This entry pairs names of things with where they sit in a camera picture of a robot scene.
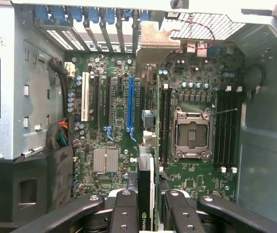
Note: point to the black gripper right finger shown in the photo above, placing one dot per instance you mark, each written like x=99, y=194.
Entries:
x=179, y=213

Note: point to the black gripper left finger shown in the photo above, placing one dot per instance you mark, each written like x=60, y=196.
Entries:
x=126, y=213

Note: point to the silver chipset heatsink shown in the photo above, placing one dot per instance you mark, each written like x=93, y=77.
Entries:
x=105, y=160

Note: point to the metal CPU socket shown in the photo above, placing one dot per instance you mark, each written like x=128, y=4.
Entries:
x=192, y=136

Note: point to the black RAM slot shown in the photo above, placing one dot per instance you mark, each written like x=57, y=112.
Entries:
x=217, y=126
x=223, y=126
x=170, y=109
x=230, y=126
x=236, y=126
x=166, y=121
x=162, y=121

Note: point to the black plastic shroud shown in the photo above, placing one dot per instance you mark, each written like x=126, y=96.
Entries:
x=31, y=189

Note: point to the green motherboard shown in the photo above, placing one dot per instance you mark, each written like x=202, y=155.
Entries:
x=120, y=114

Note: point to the black open PC case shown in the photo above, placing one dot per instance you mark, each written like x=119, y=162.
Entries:
x=262, y=145

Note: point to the long black expansion slot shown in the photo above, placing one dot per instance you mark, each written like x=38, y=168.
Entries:
x=141, y=106
x=108, y=102
x=97, y=102

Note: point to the blue expansion slot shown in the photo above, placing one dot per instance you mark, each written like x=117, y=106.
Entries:
x=130, y=104

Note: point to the thin metal locking lever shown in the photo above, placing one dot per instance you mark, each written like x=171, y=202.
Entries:
x=225, y=111

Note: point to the white expansion slot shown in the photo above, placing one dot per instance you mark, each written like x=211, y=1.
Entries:
x=85, y=97

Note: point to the short black expansion slot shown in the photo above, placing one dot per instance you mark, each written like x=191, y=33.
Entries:
x=120, y=84

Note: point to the white power connector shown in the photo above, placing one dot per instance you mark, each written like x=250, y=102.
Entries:
x=70, y=70

